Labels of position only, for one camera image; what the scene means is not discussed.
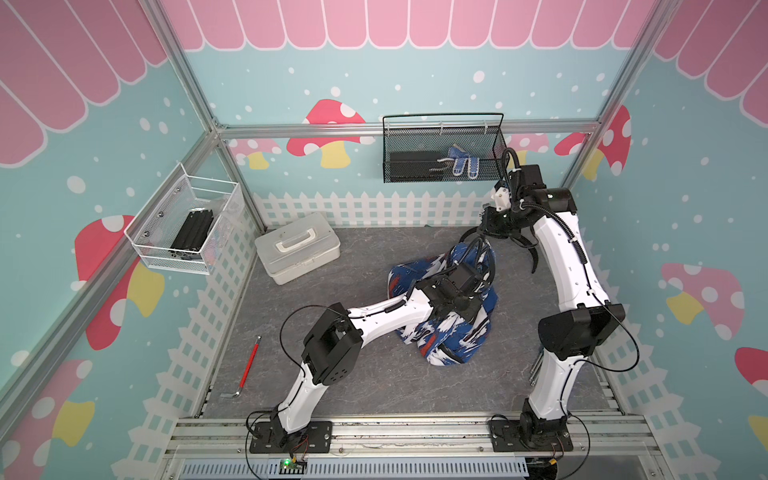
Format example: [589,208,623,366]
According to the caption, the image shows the white wire wall basket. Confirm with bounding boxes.
[124,164,245,275]

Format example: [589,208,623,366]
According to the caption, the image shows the white plastic case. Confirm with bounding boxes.
[255,212,341,285]

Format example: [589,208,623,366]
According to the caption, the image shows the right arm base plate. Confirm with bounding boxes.
[487,416,574,455]

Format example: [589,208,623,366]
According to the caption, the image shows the black box in white basket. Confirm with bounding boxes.
[169,209,214,261]

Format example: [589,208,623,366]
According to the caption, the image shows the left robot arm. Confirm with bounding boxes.
[269,263,495,441]

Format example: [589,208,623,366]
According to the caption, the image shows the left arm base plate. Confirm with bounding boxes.
[248,421,334,454]

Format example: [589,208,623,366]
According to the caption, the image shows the blue patterned trousers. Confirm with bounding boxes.
[388,244,498,366]

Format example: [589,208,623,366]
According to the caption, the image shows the blue white item in basket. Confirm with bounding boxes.
[432,144,481,180]

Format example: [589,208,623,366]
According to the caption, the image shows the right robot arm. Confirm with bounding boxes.
[476,181,626,451]

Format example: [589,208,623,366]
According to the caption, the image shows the black mesh wall basket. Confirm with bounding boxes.
[381,112,507,183]

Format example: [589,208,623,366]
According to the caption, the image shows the hex key set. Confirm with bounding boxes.
[528,347,544,387]

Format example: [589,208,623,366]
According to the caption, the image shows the green circuit board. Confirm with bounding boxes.
[279,458,308,476]

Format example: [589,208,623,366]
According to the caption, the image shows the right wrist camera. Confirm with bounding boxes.
[491,164,546,212]

